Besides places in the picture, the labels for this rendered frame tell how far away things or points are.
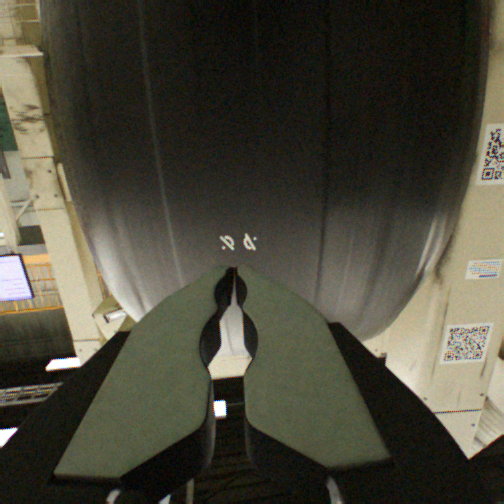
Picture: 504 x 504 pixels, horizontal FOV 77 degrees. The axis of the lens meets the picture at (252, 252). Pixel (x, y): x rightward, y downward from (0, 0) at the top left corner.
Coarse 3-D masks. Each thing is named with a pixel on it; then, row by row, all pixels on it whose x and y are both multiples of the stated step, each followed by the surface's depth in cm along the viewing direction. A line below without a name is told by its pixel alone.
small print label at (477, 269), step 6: (468, 264) 46; (474, 264) 46; (480, 264) 46; (486, 264) 46; (492, 264) 46; (498, 264) 46; (468, 270) 46; (474, 270) 46; (480, 270) 46; (486, 270) 46; (492, 270) 46; (498, 270) 46; (468, 276) 47; (474, 276) 47; (480, 276) 47; (486, 276) 47; (492, 276) 47
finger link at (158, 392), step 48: (192, 288) 11; (144, 336) 9; (192, 336) 9; (144, 384) 8; (192, 384) 7; (96, 432) 6; (144, 432) 6; (192, 432) 6; (96, 480) 6; (144, 480) 6
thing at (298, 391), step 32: (256, 288) 11; (256, 320) 9; (288, 320) 9; (320, 320) 9; (256, 352) 8; (288, 352) 8; (320, 352) 8; (256, 384) 7; (288, 384) 7; (320, 384) 7; (352, 384) 7; (256, 416) 7; (288, 416) 7; (320, 416) 7; (352, 416) 7; (256, 448) 7; (288, 448) 6; (320, 448) 6; (352, 448) 6; (384, 448) 6; (288, 480) 7; (320, 480) 6
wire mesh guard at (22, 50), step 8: (8, 8) 67; (24, 16) 68; (0, 32) 69; (16, 40) 69; (0, 48) 69; (8, 48) 69; (16, 48) 69; (24, 48) 69; (32, 48) 69; (40, 48) 69; (0, 56) 70; (8, 56) 70; (16, 56) 71
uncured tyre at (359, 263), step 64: (64, 0) 18; (128, 0) 17; (192, 0) 17; (256, 0) 17; (320, 0) 17; (384, 0) 17; (448, 0) 18; (64, 64) 19; (128, 64) 18; (192, 64) 18; (256, 64) 18; (320, 64) 18; (384, 64) 18; (448, 64) 18; (64, 128) 21; (128, 128) 18; (192, 128) 18; (256, 128) 19; (320, 128) 19; (384, 128) 19; (448, 128) 19; (128, 192) 20; (192, 192) 20; (256, 192) 20; (320, 192) 20; (384, 192) 20; (448, 192) 21; (128, 256) 22; (192, 256) 22; (320, 256) 22; (384, 256) 23; (384, 320) 29
